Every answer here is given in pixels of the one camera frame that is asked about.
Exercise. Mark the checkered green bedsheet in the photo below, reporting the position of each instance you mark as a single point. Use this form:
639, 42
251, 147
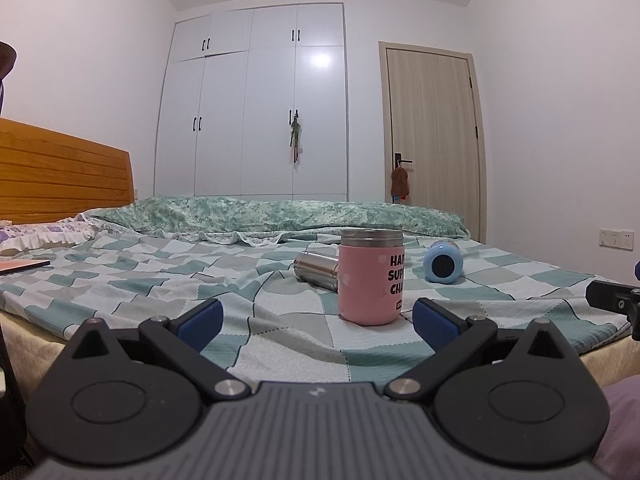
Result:
175, 280

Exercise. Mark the stainless steel cup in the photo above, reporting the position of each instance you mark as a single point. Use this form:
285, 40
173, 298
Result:
316, 268

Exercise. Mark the green floral quilt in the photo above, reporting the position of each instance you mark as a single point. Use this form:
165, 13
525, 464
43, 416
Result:
280, 215

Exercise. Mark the purple floral pillow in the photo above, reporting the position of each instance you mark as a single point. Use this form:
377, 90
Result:
35, 236

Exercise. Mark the pink cup with black print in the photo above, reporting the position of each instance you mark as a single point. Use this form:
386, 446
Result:
367, 285

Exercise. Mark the purple cloth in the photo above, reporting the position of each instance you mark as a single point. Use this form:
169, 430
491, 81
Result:
620, 430

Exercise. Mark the blue cup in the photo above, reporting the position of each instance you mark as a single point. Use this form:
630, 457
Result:
441, 266

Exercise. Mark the beige mattress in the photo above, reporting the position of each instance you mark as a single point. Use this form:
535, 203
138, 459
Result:
607, 355

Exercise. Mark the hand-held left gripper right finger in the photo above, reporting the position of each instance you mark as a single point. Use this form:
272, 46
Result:
432, 325

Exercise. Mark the white wall socket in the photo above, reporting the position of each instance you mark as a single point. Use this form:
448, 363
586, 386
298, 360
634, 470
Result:
616, 239

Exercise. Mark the wooden headboard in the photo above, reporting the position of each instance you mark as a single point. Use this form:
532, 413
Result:
60, 175

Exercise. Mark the red flat notebook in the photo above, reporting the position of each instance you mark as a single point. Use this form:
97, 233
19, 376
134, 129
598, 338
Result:
22, 265

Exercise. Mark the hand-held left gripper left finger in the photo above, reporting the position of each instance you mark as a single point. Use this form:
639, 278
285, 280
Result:
202, 322

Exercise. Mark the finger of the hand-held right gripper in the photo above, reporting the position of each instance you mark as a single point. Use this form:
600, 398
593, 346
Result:
607, 296

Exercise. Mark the white wardrobe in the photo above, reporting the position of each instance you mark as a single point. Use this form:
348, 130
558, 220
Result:
250, 105

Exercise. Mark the green hanging ornament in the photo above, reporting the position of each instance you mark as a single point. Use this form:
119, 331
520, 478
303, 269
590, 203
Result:
296, 132

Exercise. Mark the wooden door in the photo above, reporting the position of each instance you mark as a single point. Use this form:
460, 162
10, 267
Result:
431, 130

